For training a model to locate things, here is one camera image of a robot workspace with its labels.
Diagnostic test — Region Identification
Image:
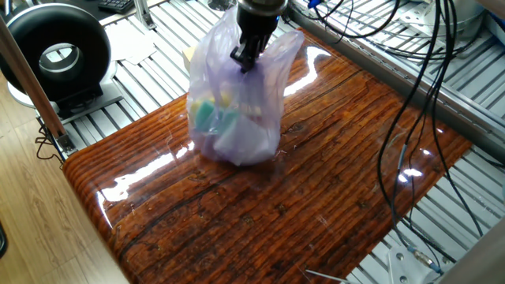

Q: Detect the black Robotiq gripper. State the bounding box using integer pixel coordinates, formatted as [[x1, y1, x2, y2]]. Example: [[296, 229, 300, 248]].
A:
[[230, 6, 286, 74]]

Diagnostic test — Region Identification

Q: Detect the purple translucent plastic bag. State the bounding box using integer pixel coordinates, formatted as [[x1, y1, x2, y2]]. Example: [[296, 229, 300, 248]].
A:
[[185, 6, 305, 166]]

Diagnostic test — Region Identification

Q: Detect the yellow sponge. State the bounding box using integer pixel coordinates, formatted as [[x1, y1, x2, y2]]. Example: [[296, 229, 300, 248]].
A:
[[189, 92, 234, 116]]

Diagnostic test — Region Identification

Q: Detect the green sponge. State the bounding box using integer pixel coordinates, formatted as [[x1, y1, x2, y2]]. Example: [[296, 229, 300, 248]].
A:
[[193, 100, 238, 133]]

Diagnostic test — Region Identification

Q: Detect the white box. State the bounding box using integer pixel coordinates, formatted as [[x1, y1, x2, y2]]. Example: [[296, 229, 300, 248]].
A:
[[212, 114, 277, 163]]

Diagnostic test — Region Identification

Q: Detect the large pale wooden block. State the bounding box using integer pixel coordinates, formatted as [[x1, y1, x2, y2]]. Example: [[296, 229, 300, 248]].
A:
[[181, 45, 198, 73]]

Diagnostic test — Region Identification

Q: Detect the aluminium stand foot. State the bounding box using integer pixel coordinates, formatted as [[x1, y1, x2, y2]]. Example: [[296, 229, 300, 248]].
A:
[[133, 0, 158, 31]]

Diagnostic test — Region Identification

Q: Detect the white paper sheet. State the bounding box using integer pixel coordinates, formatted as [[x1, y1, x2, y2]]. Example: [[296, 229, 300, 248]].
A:
[[104, 22, 158, 66]]

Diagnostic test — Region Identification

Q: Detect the black keyboard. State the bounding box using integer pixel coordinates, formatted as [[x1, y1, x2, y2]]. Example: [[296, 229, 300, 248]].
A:
[[97, 0, 136, 15]]

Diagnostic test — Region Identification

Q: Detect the glossy brown wooden board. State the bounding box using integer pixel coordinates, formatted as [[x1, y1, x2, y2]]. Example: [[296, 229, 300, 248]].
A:
[[62, 27, 473, 284]]

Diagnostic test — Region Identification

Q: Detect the aluminium table edge rail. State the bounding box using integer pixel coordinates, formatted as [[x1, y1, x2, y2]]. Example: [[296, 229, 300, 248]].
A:
[[287, 7, 505, 163]]

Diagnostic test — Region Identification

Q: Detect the black cable with metal sleeve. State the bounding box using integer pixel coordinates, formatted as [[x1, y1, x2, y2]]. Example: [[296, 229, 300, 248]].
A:
[[376, 0, 458, 264]]

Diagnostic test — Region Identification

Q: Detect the plain black cable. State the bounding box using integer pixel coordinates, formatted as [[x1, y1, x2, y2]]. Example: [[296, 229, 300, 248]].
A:
[[428, 0, 484, 237]]

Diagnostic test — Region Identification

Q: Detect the round metal base plate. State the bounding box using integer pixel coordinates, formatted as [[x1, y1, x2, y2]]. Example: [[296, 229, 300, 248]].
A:
[[398, 0, 487, 40]]

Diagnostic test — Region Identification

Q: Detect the brown wooden post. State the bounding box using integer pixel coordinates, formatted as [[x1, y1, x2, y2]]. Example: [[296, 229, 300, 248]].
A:
[[0, 15, 78, 155]]

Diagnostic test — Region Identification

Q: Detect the thin black floor cable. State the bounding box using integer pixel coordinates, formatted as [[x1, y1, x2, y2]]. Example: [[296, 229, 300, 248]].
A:
[[34, 121, 66, 169]]

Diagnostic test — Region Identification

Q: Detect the black ring shaped device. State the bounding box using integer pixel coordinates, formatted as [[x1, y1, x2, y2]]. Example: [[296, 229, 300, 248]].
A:
[[0, 2, 123, 119]]

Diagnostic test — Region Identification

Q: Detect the white metal bracket plate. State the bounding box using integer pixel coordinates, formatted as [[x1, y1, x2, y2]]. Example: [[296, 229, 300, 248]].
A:
[[384, 244, 447, 284]]

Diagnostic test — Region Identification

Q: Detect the silver cable connector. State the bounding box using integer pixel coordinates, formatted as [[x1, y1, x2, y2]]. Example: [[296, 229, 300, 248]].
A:
[[408, 246, 445, 275]]

